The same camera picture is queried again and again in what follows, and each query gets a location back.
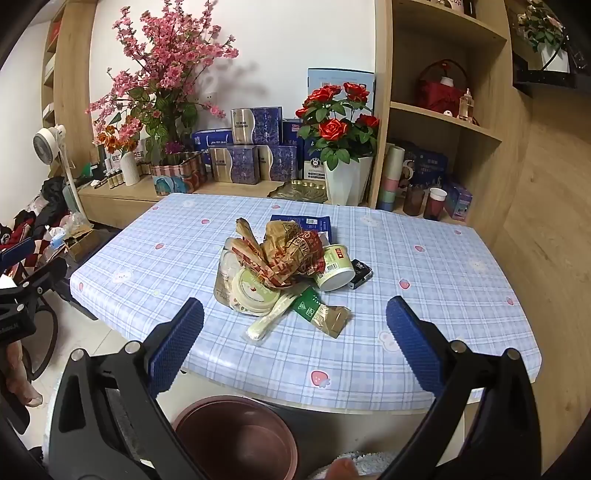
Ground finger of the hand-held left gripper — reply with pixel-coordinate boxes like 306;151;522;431
14;257;70;301
0;239;37;278

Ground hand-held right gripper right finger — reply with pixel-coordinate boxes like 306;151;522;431
386;296;541;480

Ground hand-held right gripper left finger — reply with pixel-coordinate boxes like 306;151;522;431
48;298;205;480

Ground silver foil packet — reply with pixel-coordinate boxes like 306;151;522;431
213;249;245;310

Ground small black packet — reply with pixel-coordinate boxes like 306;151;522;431
350;259;373;289

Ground round white green lid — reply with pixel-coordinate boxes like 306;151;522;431
231;268;280;317

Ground long cream plastic wrapper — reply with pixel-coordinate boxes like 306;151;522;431
247;293;301;343

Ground green gold sachet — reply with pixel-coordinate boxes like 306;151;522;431
290;286;352;340

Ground green white noodle cup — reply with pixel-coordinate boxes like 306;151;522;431
315;244;356;292

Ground tan striped paper wrapper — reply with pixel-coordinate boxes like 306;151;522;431
225;218;287;291

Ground brown trash bin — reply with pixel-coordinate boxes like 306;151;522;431
173;396;301;480

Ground brown red paper wrapper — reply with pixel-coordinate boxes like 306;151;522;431
263;220;328;282

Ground blue snack packet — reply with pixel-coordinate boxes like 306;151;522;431
270;214;333;243

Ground person's left hand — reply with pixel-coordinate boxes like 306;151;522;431
4;344;44;408

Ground open cardboard box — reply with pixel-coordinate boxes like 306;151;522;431
62;226;112;261

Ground pile of clothes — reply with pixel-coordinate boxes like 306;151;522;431
0;178;75;278

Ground low wooden cabinet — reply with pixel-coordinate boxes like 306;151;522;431
78;178;278;229

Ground white standing fan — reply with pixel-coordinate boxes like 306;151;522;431
33;124;88;227

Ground light blue fleece clothing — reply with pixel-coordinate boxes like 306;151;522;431
309;450;393;480

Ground red paper cup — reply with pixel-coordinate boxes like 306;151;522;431
424;187;448;221

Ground dark glass cup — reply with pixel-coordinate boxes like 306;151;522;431
403;185;426;217

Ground white ribbed vase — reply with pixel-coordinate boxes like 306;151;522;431
121;150;140;186

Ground small purple blue box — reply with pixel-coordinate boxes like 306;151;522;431
445;181;474;221

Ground orange artificial flowers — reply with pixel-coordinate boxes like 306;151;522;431
95;117;141;158

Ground stack of pastel cups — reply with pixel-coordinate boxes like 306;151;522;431
376;143;406;213

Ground decorated tin box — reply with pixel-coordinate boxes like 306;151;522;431
148;151;206;197

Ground blue cartoon gift bag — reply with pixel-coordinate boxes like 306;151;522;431
399;147;448;195

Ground gold leaf tray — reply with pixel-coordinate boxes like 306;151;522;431
268;180;329;204

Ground narrow wooden shelf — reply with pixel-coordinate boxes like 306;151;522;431
41;0;98;178

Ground blue white carton box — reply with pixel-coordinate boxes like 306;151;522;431
300;138;329;182

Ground flat blue box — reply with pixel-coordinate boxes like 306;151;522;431
191;129;234;164

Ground red roses in white pot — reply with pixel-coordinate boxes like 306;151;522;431
295;82;382;206

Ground pink blossom artificial flowers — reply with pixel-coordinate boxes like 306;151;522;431
85;0;241;167

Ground dark blue box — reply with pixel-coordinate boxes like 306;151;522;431
283;119;305;148

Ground glass perfume bottle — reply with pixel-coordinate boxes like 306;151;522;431
457;88;477;123

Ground red basket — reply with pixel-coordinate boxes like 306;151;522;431
418;59;467;118

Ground light blue poster board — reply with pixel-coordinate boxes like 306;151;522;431
307;68;376;121

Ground wooden shelf unit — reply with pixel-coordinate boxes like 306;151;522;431
369;0;509;227

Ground pink potted flowers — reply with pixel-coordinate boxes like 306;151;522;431
515;0;571;72

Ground black wall shelf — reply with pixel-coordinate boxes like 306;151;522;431
512;51;591;95

